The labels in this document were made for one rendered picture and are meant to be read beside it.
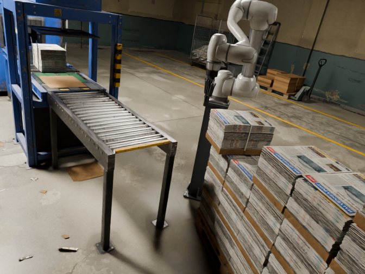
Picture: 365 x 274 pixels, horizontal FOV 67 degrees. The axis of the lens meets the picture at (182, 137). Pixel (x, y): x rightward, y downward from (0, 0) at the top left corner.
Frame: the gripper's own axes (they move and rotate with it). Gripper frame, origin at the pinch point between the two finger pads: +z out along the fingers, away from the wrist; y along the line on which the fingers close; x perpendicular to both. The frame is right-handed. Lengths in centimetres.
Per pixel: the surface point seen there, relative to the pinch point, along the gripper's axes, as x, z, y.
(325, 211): -17, 15, -94
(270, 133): -44.5, 15.6, -15.7
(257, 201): -17, 41, -55
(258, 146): -39.1, 26.3, -14.4
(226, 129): -11.4, 14.0, -13.3
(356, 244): -16, 16, -110
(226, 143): -14.2, 24.4, -12.9
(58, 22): 114, -6, 367
